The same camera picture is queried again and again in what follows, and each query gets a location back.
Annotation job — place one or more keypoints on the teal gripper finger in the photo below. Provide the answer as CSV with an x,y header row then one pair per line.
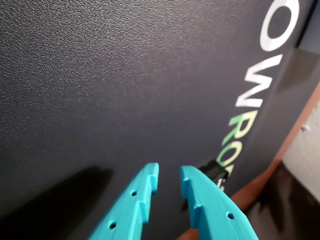
x,y
212,212
130,210

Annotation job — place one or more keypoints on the dark mat with WOWROBO print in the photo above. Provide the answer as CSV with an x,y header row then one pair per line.
x,y
100,75

